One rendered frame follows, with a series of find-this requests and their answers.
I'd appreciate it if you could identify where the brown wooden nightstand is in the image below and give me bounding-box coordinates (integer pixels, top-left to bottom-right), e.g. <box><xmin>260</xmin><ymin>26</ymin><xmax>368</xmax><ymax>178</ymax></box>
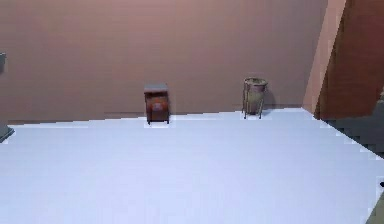
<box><xmin>143</xmin><ymin>83</ymin><xmax>171</xmax><ymax>126</ymax></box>

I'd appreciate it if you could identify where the brown wooden door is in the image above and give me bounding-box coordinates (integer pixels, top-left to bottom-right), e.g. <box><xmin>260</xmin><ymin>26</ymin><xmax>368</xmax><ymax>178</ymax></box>
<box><xmin>314</xmin><ymin>0</ymin><xmax>384</xmax><ymax>121</ymax></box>

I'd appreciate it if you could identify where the grey furniture piece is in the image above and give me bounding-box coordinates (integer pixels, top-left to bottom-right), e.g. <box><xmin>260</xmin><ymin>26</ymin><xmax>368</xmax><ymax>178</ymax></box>
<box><xmin>0</xmin><ymin>51</ymin><xmax>16</xmax><ymax>144</ymax></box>

